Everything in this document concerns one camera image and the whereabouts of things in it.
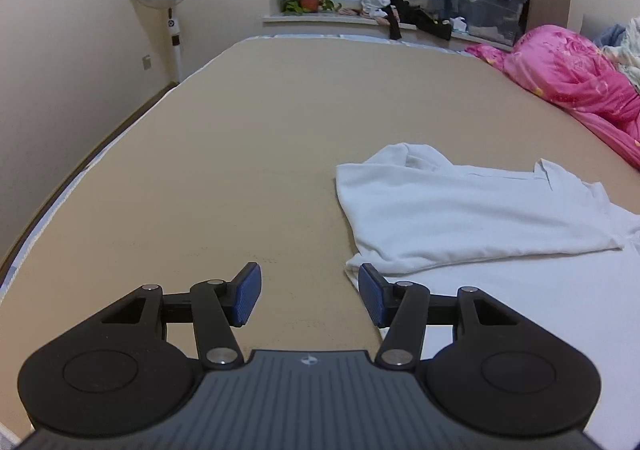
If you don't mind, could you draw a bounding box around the pale floral quilt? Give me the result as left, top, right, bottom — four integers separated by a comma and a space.
602, 16, 640, 94

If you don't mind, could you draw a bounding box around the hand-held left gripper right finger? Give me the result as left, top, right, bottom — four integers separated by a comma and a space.
358, 263, 523, 372

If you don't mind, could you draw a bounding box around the grey-blue cloth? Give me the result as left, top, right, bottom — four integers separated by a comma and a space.
592, 24, 626, 49

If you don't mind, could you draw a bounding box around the clear plastic storage bin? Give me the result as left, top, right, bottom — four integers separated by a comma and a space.
444, 0, 528, 47

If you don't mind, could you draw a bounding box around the white shirt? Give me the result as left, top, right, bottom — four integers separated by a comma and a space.
334, 143, 640, 436

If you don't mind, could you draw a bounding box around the pink quilt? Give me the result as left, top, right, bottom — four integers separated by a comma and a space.
465, 24, 640, 176

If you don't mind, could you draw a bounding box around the white windowsill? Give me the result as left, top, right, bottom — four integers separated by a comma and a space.
262, 13, 501, 51

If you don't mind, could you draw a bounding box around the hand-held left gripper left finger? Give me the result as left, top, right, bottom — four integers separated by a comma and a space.
97, 261, 262, 371

